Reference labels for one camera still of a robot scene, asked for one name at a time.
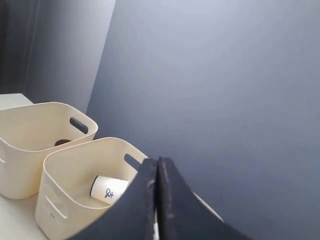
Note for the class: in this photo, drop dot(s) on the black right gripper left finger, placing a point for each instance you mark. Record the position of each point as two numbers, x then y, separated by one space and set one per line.
132 216

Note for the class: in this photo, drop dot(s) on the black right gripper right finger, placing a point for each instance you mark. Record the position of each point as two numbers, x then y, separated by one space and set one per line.
182 215

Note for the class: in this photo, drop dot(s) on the white paper cup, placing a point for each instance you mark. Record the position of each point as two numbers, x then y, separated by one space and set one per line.
107 189

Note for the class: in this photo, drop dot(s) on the brown wooden cup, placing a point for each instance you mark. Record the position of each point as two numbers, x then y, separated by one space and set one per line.
61 142

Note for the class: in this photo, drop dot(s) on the middle cream plastic bin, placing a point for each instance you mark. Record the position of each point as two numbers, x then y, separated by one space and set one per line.
64 205

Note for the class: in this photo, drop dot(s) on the cream plastic bin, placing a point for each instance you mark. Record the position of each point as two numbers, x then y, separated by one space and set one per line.
28 135
64 205

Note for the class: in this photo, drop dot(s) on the left cream plastic bin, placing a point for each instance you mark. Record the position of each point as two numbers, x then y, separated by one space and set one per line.
28 135

